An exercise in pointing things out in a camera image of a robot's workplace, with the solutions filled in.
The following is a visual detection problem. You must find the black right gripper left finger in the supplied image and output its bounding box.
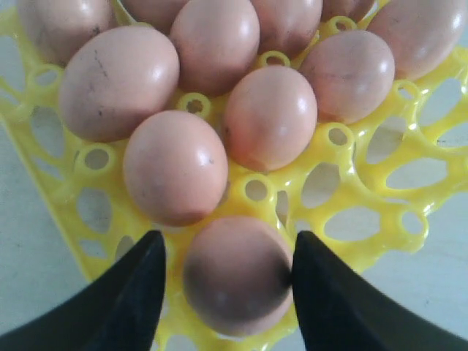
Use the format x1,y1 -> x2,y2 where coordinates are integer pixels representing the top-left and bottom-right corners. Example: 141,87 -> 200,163
1,230 -> 166,350

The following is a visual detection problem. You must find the brown egg second row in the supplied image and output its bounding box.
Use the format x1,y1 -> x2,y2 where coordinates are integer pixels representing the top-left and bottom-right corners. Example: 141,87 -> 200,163
183,216 -> 293,336

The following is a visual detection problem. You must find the brown egg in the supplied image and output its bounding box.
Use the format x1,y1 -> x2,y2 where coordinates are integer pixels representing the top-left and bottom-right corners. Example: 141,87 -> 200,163
58,25 -> 180,143
123,110 -> 228,227
252,0 -> 322,59
222,66 -> 317,172
121,0 -> 188,34
299,30 -> 395,124
320,0 -> 375,22
170,0 -> 260,97
16,0 -> 118,66
366,0 -> 467,80

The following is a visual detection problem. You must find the brown egg back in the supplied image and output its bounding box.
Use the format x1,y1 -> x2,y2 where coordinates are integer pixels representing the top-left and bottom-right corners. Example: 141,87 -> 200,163
299,30 -> 395,124
222,66 -> 317,172

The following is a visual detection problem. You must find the yellow plastic egg tray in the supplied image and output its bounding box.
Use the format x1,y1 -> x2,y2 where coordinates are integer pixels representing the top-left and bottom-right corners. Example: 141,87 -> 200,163
1,1 -> 467,350

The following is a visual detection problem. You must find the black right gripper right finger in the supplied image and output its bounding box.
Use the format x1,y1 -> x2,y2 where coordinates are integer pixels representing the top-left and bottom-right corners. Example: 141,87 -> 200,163
292,230 -> 467,350

